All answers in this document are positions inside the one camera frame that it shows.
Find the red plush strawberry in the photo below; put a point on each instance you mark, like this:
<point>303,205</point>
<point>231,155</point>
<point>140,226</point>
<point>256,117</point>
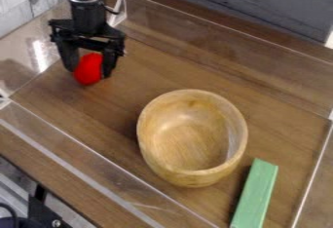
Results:
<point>87,73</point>

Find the wooden bowl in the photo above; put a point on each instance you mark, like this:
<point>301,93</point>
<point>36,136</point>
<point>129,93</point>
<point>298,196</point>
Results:
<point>192,137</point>

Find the black table leg clamp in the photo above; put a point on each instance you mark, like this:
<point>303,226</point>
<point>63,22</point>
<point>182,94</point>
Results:
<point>40,216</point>

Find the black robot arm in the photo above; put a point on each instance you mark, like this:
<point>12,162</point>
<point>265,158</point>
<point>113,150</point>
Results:
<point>85,31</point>

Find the clear acrylic tray wall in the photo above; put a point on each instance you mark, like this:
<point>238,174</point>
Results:
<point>69,135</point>

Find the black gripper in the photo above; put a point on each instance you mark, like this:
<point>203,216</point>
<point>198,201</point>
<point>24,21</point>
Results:
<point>71,39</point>

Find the clear acrylic corner bracket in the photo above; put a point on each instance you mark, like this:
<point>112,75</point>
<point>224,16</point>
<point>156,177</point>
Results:
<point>117,11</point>

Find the green rectangular block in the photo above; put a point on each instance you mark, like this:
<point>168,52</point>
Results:
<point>252,203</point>

